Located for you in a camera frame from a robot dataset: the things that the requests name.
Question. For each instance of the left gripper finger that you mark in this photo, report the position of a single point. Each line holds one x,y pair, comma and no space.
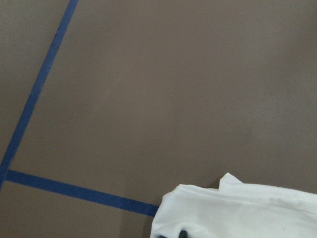
183,234

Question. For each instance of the white long-sleeve printed shirt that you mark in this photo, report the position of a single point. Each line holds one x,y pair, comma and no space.
236,210

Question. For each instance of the blue tape grid lines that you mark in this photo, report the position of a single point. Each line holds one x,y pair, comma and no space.
6,174

